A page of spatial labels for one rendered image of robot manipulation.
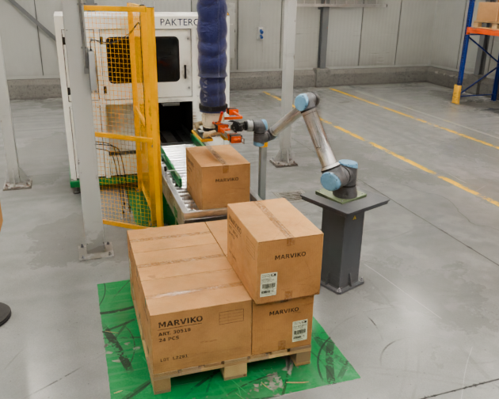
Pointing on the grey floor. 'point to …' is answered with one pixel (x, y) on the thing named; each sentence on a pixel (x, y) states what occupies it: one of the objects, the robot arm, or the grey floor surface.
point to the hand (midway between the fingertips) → (222, 127)
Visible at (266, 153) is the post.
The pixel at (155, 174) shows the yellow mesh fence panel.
